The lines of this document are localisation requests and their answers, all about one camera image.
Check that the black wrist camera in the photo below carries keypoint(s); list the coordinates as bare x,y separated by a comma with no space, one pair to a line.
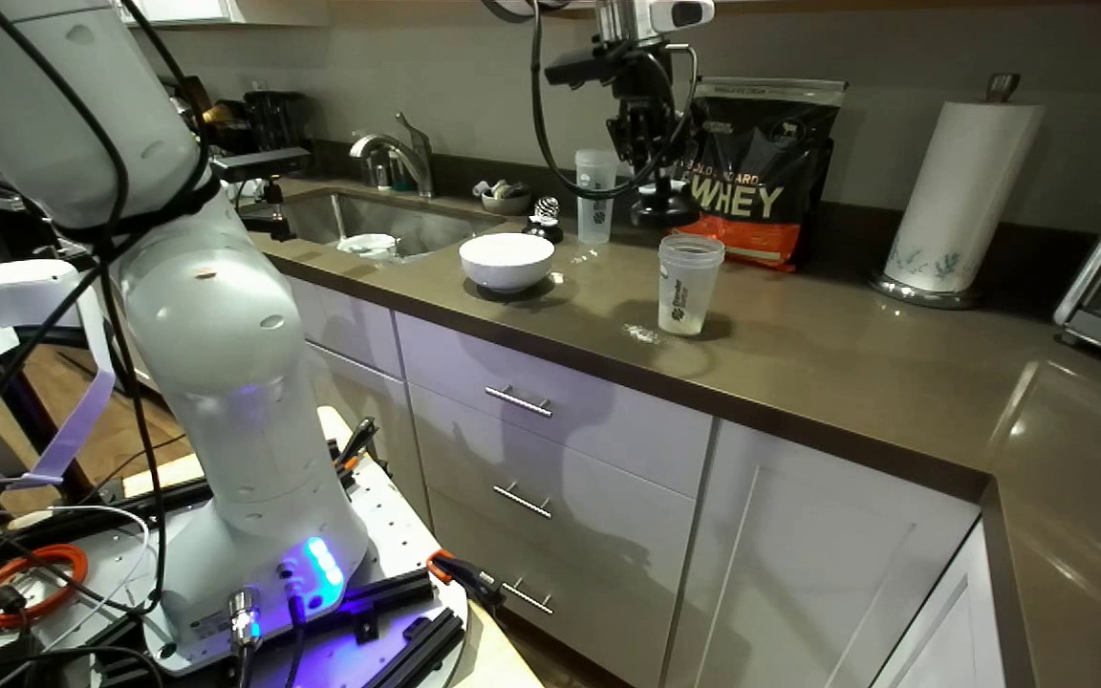
583,62

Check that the white paper towel roll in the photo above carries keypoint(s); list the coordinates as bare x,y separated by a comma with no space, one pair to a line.
958,193

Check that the chrome sink faucet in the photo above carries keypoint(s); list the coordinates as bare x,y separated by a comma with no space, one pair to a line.
387,156

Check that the white cup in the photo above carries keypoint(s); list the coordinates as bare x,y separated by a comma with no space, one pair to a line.
369,248

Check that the short clear shaker bottle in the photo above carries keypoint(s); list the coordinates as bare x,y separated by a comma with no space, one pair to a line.
689,288

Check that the black countertop appliance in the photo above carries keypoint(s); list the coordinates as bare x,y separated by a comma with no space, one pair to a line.
275,115

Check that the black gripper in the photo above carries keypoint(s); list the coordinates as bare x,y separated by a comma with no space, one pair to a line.
647,91

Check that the black clamp bar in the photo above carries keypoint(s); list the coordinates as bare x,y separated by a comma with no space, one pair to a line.
416,651
378,599

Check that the white base cabinet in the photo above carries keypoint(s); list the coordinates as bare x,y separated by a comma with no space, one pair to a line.
602,471

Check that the small black white cap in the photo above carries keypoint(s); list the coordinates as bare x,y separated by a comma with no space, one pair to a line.
545,214

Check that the perforated robot base table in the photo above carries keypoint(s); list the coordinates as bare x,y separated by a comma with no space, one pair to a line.
397,518

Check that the metal paper towel holder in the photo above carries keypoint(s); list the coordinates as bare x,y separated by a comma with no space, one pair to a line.
1002,86

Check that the steel kitchen sink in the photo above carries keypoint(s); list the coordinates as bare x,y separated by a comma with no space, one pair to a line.
428,227

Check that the small metal sink accessory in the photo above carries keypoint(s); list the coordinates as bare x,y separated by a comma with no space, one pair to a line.
499,193

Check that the black whey protein bag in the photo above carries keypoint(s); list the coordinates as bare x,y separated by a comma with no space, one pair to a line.
764,166

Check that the white bowl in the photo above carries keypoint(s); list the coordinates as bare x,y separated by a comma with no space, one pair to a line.
504,258

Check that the tall clear shaker bottle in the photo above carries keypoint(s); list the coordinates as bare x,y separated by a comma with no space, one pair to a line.
592,193

